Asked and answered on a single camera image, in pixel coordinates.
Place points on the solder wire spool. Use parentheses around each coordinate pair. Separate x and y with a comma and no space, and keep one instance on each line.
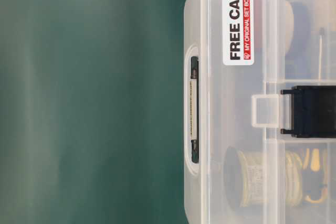
(244,178)

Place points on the translucent plastic tool box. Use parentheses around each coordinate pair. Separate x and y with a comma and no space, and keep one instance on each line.
(242,107)

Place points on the white Free Case label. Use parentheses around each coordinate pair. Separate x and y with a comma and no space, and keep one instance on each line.
(238,32)

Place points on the double-ended screwdriver bit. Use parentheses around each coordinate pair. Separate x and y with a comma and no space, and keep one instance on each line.
(193,84)

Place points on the yellow black coiled item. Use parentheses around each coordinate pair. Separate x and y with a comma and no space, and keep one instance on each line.
(315,175)

